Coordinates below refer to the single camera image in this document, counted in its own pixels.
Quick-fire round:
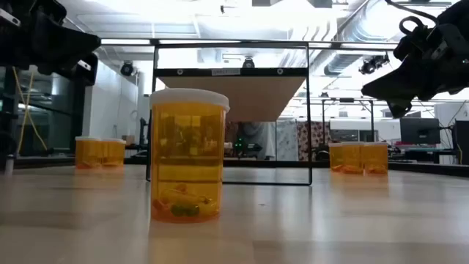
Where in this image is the black metal rig frame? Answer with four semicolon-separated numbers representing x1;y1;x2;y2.
292;95;375;144

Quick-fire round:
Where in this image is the blue-topped desk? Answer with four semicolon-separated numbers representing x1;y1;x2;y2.
402;146;457;165

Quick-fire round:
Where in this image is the black computer monitor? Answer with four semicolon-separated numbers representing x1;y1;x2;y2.
399;117;441;145

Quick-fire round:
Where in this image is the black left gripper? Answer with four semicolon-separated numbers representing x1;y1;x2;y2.
0;0;102;87

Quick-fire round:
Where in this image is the yellow power cable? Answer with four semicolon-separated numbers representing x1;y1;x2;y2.
12;65;49;153

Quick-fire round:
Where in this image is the white patterned cloth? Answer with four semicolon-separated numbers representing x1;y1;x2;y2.
275;120;300;162

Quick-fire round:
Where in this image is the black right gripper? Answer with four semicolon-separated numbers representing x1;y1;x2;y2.
361;0;469;119

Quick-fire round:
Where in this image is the tall dark panel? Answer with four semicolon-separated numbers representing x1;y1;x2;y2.
453;120;469;166

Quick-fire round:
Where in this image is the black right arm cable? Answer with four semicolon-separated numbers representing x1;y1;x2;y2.
384;0;440;37

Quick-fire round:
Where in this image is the orange pill bottle white cap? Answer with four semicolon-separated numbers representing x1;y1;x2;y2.
74;136;103;170
340;141;366;175
99;137;127;169
362;142;389;175
328;142;345;173

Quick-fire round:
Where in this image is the dark floral patterned cloth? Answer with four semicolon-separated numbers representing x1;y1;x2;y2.
296;120;333;162

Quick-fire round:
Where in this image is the black device with green lights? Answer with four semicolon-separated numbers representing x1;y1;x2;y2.
233;137;263;155

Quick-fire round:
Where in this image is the grey hanging cloth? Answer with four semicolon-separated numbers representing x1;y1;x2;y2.
240;122;276;161

